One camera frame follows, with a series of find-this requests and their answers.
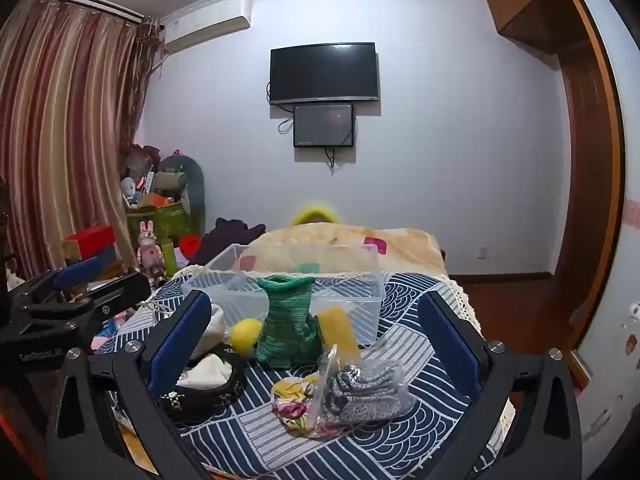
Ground black hat white lining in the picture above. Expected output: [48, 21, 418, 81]
[160, 344, 246, 425]

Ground green knitted pouch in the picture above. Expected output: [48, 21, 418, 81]
[255, 275, 322, 368]

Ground grey socks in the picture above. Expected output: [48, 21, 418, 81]
[308, 349, 414, 428]

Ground pink rabbit figure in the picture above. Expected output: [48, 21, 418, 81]
[137, 220, 166, 287]

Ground red box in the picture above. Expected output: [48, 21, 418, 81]
[62, 226, 115, 261]

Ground yellow felt ball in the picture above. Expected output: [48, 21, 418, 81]
[229, 318, 262, 359]

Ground green toy box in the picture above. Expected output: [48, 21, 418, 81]
[126, 203, 198, 252]

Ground dark purple garment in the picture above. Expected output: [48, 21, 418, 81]
[190, 218, 267, 266]

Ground yellow green sponge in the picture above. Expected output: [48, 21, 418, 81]
[317, 306, 361, 365]

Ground grey green plush toy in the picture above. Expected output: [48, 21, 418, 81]
[152, 154, 206, 236]

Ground floral yellow scrunchie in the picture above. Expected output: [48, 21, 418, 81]
[271, 373, 331, 439]

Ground clear plastic storage bin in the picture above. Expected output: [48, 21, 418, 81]
[181, 242, 385, 347]

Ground wooden door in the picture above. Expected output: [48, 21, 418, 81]
[559, 0, 625, 352]

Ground beige patterned blanket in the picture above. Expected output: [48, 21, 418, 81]
[240, 221, 446, 279]

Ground yellow furry chair back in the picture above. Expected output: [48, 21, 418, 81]
[291, 205, 341, 226]

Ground red striped curtain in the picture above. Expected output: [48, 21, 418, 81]
[1, 0, 162, 276]

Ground white air conditioner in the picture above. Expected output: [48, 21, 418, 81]
[164, 0, 252, 54]

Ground wooden overhead cabinet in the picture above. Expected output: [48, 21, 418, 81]
[487, 0, 588, 54]

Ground small black wall monitor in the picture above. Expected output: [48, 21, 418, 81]
[293, 103, 355, 148]

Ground large black wall television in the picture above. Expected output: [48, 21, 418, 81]
[269, 42, 380, 105]

